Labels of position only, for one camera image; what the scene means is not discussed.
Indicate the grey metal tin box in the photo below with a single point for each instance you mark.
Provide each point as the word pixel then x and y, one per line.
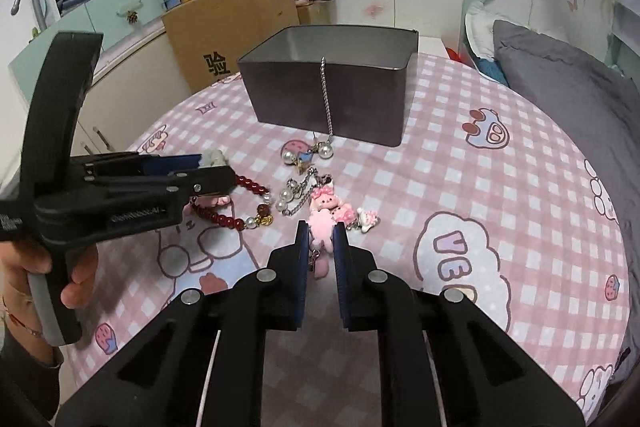
pixel 325 92

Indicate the pink checked tablecloth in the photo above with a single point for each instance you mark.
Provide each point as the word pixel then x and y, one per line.
pixel 450 167

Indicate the teal bed sheet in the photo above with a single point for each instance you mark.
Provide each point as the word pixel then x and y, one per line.
pixel 492 69

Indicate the large cardboard box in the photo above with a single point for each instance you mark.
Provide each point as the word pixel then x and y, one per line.
pixel 235 27

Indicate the white plush charm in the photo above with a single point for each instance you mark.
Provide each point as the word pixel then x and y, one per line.
pixel 214 157

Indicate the person's left hand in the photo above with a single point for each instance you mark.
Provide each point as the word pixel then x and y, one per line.
pixel 82 272

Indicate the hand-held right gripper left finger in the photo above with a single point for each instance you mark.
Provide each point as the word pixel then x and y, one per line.
pixel 301 277

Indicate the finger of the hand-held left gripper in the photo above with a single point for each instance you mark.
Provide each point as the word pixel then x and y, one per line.
pixel 170 163
pixel 200 181

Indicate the white board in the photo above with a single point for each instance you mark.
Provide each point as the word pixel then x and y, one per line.
pixel 431 46

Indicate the small butterfly sticker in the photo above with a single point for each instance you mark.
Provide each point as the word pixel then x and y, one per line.
pixel 573 2

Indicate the white pillow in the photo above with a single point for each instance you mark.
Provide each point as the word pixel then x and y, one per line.
pixel 480 27

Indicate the grey quilt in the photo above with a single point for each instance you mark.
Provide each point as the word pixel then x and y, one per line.
pixel 565 87

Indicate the small cardboard box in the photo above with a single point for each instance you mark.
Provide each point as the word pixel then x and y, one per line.
pixel 312 13

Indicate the person's left forearm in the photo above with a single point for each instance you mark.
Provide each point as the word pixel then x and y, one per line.
pixel 22 372

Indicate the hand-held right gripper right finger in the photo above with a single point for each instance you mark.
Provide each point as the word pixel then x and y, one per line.
pixel 341 277

